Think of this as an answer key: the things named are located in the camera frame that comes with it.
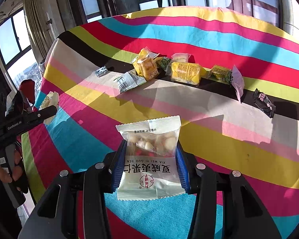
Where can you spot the blue white candy packet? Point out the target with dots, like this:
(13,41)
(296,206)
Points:
(101,71)

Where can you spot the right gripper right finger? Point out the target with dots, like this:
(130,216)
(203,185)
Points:
(243,216)

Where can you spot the yellow cake packet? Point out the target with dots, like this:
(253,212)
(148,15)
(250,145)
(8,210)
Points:
(187,73)

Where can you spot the pale pink snack packet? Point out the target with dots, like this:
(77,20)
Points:
(237,82)

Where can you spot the black snack packet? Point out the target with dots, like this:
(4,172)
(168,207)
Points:
(263,103)

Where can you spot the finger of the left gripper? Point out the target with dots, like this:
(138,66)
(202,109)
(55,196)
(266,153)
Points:
(28,121)

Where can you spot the red black jacket chair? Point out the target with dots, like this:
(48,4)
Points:
(23,100)

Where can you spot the white nut packet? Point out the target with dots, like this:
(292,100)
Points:
(150,167)
(52,99)

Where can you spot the small orange bread packet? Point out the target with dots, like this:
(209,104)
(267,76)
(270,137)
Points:
(145,65)

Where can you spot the left hand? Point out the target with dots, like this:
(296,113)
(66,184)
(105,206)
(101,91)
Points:
(14,172)

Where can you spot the green pea snack packet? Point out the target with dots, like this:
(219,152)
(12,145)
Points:
(221,73)

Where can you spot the white cream snack packet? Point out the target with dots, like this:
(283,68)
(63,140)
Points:
(177,57)

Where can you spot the green white snack packet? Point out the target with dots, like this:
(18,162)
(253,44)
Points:
(162,62)

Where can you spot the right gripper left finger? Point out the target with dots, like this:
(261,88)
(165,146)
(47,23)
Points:
(55,215)

